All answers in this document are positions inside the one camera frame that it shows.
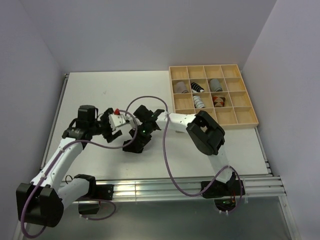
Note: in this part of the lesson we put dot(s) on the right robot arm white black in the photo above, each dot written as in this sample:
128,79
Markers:
206,134

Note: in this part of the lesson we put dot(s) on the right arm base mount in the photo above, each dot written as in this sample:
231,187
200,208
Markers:
225,194

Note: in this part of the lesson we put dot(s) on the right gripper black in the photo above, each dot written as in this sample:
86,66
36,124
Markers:
135,131

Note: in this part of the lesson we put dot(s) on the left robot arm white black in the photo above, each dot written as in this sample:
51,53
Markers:
43,201

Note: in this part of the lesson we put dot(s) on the black sock white stripes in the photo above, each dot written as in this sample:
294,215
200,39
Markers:
137,146

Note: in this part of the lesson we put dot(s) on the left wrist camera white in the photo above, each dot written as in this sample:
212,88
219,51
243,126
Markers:
118,119

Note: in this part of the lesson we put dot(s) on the beige orange argyle sock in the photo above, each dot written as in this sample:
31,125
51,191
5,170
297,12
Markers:
218,101

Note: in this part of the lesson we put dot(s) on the white black striped sock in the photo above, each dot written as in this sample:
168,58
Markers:
198,103

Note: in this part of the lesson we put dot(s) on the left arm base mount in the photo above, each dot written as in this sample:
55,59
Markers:
103,193

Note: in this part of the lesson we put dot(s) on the rolled light grey sock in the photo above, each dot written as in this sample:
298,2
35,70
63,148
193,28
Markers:
180,88

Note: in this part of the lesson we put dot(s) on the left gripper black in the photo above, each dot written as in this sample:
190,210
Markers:
110,137

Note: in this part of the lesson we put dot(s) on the wooden compartment tray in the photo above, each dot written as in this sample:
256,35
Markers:
238,112

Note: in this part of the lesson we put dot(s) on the rolled black white sock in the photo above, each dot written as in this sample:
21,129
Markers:
196,88

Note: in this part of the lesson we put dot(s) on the rolled dark grey sock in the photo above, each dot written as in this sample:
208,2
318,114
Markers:
215,85

